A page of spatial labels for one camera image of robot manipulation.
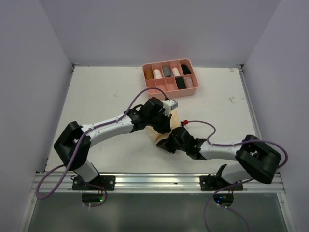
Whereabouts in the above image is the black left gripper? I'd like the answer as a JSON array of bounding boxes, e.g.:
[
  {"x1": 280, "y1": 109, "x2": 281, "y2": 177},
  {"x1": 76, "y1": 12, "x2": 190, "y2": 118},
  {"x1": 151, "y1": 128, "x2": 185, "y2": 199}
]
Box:
[{"x1": 147, "y1": 109, "x2": 171, "y2": 134}]

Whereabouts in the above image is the beige underwear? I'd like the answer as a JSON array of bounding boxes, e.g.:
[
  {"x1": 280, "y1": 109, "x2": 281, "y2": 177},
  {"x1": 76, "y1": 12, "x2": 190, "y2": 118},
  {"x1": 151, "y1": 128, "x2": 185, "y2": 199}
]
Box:
[{"x1": 145, "y1": 110, "x2": 181, "y2": 145}]

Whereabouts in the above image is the black underwear orange trim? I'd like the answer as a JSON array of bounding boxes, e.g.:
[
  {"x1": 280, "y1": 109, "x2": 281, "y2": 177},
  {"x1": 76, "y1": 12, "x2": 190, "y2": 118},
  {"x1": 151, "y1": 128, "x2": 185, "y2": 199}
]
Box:
[{"x1": 175, "y1": 77, "x2": 186, "y2": 89}]

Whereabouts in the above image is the pink underwear cream waistband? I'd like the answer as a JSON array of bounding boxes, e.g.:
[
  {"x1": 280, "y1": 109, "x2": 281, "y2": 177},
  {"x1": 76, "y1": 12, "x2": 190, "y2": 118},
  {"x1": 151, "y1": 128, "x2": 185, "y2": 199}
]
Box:
[{"x1": 184, "y1": 77, "x2": 194, "y2": 88}]

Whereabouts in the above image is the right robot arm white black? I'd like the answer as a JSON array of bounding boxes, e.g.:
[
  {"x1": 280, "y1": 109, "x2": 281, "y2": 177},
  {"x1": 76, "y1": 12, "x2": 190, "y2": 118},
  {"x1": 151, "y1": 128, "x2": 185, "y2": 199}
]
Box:
[{"x1": 156, "y1": 127, "x2": 281, "y2": 190}]

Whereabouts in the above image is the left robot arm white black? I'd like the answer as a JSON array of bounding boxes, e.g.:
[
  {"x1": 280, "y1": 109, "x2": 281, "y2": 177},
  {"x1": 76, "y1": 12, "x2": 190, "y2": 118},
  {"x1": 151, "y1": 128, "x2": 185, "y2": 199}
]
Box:
[{"x1": 54, "y1": 97, "x2": 178, "y2": 190}]

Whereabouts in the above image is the brown rolled underwear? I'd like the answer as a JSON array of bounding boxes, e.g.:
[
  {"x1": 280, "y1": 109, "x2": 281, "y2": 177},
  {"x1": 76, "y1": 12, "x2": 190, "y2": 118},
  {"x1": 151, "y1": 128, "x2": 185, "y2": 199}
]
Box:
[{"x1": 144, "y1": 70, "x2": 154, "y2": 80}]

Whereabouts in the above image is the grey rolled underwear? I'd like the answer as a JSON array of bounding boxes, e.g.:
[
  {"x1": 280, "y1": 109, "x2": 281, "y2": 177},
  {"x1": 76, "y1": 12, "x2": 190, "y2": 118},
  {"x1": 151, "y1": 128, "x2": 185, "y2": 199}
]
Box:
[{"x1": 162, "y1": 66, "x2": 173, "y2": 77}]

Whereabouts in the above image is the black rolled underwear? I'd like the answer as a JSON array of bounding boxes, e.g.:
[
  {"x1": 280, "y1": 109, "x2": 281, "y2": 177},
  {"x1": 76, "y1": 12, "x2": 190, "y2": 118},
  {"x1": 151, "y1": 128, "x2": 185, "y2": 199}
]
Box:
[{"x1": 181, "y1": 64, "x2": 192, "y2": 75}]

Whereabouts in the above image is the pink divided organizer tray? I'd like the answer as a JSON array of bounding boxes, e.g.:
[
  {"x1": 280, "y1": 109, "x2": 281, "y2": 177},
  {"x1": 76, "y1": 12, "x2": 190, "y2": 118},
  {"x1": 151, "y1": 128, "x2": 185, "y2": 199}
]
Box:
[{"x1": 142, "y1": 58, "x2": 199, "y2": 100}]

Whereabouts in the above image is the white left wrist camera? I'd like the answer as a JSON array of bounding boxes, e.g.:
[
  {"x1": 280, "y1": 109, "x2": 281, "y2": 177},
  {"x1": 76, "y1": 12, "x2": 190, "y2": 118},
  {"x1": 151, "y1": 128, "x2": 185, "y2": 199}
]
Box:
[{"x1": 162, "y1": 99, "x2": 178, "y2": 116}]

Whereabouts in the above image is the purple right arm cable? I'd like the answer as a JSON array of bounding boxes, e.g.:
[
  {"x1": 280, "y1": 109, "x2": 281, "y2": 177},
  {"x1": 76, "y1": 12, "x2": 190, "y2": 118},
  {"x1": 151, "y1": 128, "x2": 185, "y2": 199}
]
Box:
[{"x1": 188, "y1": 119, "x2": 288, "y2": 232}]

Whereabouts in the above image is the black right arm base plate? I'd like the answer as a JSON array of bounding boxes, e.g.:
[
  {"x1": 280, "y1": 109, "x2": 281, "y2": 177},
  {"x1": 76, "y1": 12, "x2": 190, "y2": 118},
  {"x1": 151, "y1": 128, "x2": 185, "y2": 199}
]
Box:
[{"x1": 199, "y1": 164, "x2": 244, "y2": 191}]

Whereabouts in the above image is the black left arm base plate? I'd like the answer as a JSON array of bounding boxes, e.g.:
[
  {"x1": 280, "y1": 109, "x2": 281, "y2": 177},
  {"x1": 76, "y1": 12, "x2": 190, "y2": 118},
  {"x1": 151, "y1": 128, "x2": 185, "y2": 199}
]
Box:
[{"x1": 71, "y1": 175, "x2": 116, "y2": 191}]

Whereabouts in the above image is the aluminium table frame rail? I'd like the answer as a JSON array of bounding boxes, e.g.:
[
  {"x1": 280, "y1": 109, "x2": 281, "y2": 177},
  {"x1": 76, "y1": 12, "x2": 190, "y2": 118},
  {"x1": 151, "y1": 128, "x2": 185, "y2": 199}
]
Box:
[{"x1": 31, "y1": 63, "x2": 285, "y2": 194}]

